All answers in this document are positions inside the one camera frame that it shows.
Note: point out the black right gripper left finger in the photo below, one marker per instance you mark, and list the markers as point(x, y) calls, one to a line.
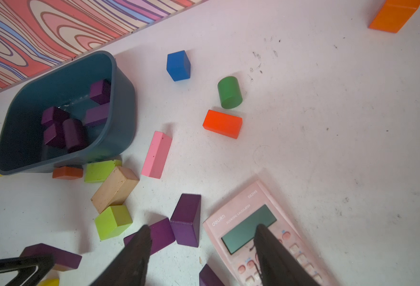
point(129, 268)

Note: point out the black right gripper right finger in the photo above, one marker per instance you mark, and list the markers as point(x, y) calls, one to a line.
point(277, 266)

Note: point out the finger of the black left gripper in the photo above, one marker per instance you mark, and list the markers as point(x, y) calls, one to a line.
point(30, 269)

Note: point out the purple triangular prism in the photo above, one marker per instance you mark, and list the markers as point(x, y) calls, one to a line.
point(185, 221)
point(161, 235)

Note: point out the purple half-round brick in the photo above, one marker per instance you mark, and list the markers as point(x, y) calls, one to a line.
point(75, 135)

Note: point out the purple wooden brick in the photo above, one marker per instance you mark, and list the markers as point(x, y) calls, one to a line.
point(97, 115)

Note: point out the small red-orange block by bin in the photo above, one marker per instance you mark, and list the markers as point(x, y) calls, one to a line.
point(67, 173)

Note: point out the teal plastic storage bin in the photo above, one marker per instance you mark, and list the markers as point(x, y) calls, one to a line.
point(82, 112)

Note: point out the yellow cube left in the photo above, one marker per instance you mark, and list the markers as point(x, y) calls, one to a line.
point(50, 282)

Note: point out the green small cube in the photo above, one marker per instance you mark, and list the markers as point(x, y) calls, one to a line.
point(112, 222)

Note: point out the pink calculator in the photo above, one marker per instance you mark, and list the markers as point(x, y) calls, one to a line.
point(231, 230)

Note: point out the purple prism near calculator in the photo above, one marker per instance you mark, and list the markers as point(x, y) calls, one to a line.
point(207, 277)

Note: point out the natural wood block rear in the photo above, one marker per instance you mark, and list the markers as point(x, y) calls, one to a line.
point(116, 189)

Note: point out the light green flat block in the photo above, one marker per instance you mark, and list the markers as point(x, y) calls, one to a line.
point(99, 171)

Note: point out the pink long wooden block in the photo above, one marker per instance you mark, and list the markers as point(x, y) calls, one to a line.
point(157, 155)

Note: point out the red-orange wooden block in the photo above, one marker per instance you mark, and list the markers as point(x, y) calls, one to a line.
point(223, 124)

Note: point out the green wooden cylinder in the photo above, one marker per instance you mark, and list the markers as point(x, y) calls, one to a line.
point(230, 94)

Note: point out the blue wooden cube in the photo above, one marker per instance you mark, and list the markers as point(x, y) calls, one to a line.
point(178, 66)

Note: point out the orange wooden cube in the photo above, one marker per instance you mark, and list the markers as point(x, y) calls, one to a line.
point(393, 15)

